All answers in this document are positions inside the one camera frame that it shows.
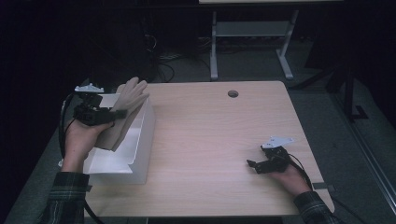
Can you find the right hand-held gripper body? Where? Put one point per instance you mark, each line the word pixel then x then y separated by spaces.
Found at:
pixel 275 158

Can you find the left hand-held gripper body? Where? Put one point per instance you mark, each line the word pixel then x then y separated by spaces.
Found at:
pixel 88 109

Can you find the white box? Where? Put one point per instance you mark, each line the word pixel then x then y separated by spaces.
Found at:
pixel 137 149

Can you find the person's right hand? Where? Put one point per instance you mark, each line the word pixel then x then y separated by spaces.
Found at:
pixel 292 182

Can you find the person's left hand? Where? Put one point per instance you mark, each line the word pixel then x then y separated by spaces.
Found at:
pixel 79 143

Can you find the black tape strip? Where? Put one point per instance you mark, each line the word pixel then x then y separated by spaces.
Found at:
pixel 323 186

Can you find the dark metal stand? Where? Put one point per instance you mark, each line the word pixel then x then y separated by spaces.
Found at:
pixel 345 90

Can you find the grey metal table stand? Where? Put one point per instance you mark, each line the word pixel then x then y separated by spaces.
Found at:
pixel 249 29

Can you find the metal floor rail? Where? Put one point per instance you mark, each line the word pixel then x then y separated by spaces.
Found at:
pixel 364 143

